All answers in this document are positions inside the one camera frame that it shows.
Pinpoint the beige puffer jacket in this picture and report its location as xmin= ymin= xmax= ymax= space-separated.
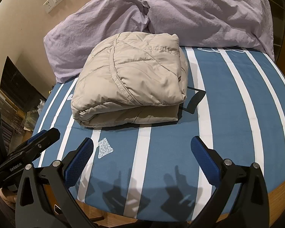
xmin=71 ymin=31 xmax=189 ymax=127

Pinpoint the blue white striped bed sheet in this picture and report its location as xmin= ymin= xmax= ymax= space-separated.
xmin=32 ymin=45 xmax=285 ymax=221

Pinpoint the white wall socket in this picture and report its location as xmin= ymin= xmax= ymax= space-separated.
xmin=43 ymin=0 xmax=57 ymax=14

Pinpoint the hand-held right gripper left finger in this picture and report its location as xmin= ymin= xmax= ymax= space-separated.
xmin=15 ymin=137 xmax=102 ymax=228

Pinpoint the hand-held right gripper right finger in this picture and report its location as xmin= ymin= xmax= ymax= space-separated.
xmin=189 ymin=136 xmax=269 ymax=228

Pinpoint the pile of small clutter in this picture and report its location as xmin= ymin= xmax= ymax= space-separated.
xmin=5 ymin=97 xmax=47 ymax=133

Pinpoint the person's left hand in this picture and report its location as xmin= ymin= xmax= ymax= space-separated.
xmin=0 ymin=188 xmax=17 ymax=211

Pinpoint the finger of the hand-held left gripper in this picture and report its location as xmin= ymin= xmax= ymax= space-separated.
xmin=21 ymin=127 xmax=61 ymax=165

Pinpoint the large lilac pillow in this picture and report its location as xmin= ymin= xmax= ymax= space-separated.
xmin=43 ymin=0 xmax=157 ymax=83

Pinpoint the dark wooden nightstand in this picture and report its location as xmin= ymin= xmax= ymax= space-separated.
xmin=0 ymin=56 xmax=47 ymax=115

